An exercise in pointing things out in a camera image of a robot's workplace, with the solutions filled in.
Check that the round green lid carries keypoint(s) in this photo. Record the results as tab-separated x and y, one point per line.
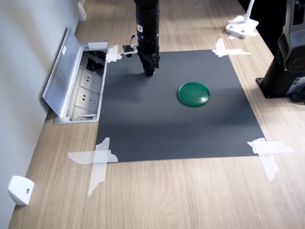
194	94

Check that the white tape patch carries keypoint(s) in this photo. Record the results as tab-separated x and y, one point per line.
226	51
268	152
114	53
98	158

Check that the white power socket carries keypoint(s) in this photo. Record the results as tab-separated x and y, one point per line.
87	98
90	78

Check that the dark grey mat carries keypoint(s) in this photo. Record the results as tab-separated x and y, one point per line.
166	133

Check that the grey partition panel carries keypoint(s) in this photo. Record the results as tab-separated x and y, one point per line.
19	71

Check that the small camera circuit board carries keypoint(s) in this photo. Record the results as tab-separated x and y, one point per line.
129	49

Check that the white partition foot bracket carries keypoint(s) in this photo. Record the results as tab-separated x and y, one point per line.
81	10
21	190

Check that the white taped bracket stand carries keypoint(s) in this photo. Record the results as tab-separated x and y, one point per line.
241	25

